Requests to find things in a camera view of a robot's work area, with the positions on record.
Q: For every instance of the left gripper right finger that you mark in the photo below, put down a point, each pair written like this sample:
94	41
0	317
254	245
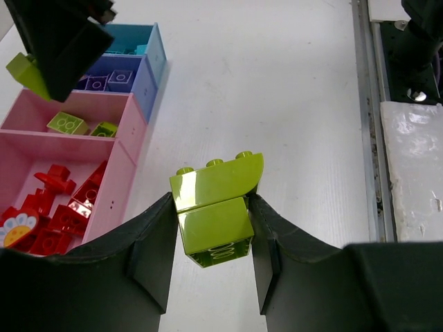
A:
305	284

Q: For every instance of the purple flower duplo brick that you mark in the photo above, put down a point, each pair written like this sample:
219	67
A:
93	83

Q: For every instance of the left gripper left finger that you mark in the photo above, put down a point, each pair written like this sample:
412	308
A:
117	282

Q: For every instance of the light blue bin right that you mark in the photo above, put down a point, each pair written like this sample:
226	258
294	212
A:
133	39

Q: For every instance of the red duplo roof brick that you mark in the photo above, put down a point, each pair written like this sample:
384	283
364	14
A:
84	198

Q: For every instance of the aluminium rail front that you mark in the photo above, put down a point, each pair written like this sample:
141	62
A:
369	53

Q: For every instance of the purple bin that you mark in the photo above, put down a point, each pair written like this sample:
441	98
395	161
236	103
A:
143	86

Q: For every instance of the red brick cluster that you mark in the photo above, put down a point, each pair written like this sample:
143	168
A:
65	226

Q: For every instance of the large pink bin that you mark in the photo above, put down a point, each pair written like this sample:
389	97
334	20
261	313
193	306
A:
25	153

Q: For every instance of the lavender duplo brick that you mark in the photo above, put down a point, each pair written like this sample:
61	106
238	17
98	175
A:
121	77

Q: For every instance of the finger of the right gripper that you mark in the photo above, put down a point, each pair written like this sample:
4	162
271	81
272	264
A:
65	38

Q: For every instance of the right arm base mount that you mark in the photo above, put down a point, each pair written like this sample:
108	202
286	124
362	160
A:
412	52

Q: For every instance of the teal frog duplo brick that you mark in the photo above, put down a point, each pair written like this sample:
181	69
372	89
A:
120	49

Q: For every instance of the red flower duplo brick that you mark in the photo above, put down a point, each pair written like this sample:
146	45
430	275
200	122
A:
18	226

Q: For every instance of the lime green duplo stack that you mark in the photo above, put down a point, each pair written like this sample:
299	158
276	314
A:
212	207

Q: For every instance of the small pink bin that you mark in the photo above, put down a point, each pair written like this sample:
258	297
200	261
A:
29	112

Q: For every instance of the red arch brick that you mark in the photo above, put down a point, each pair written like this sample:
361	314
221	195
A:
57	180

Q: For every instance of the lime square duplo brick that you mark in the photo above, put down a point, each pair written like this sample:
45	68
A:
105	129

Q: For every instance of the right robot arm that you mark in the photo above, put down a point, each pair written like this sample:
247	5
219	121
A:
64	38

